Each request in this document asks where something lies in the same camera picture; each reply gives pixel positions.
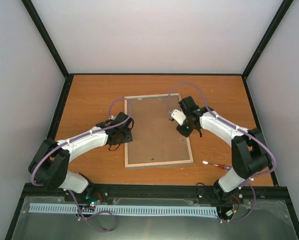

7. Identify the light blue slotted cable duct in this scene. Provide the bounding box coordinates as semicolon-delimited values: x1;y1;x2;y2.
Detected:
28;203;218;218

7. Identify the red purple handled screwdriver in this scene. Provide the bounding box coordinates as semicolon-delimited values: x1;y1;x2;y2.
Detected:
202;161;232;170

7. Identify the blue wooden photo frame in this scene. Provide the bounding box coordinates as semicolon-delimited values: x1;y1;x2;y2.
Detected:
124;93;194;168

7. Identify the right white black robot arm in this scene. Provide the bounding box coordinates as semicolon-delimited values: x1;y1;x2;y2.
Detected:
170;96;273;203

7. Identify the black enclosure frame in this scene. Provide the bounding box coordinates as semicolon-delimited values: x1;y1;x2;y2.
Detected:
4;0;299;240

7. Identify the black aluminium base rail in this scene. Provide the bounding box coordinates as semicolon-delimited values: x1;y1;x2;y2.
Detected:
23;183;289;205

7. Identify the grey metal base plate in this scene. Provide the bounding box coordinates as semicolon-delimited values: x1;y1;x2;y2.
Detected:
6;197;299;240

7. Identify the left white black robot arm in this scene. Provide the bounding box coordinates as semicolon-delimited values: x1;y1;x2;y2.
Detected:
28;112;135;202

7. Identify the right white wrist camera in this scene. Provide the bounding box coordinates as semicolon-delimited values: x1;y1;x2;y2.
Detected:
169;109;187;126

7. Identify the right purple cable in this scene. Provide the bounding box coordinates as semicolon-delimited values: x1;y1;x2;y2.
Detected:
166;82;277;223

